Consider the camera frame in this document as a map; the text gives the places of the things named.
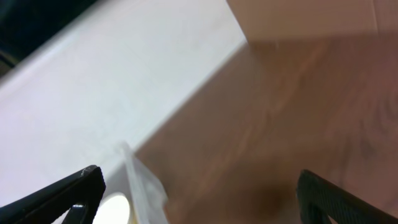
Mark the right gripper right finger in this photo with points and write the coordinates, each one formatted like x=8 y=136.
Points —
x=320 y=201

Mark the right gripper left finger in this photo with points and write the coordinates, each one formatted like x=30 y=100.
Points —
x=76 y=197

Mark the white small bowl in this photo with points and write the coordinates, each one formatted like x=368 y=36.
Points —
x=114 y=209

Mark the clear plastic storage bin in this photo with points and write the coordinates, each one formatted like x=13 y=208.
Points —
x=144 y=191

